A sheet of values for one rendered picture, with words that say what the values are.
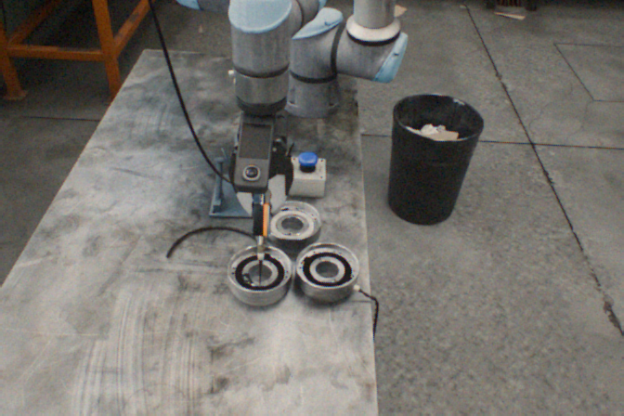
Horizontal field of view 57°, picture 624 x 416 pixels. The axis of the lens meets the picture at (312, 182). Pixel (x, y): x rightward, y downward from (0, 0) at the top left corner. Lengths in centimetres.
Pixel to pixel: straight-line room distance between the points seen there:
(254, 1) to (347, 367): 52
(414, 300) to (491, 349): 29
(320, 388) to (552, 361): 128
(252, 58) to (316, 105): 64
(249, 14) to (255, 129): 16
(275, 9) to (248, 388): 51
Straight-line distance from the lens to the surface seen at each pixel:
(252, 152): 78
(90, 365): 93
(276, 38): 74
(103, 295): 101
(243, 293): 93
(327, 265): 99
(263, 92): 77
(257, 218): 90
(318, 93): 137
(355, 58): 129
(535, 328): 212
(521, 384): 196
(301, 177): 112
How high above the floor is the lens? 153
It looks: 38 degrees down
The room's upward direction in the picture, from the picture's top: 3 degrees clockwise
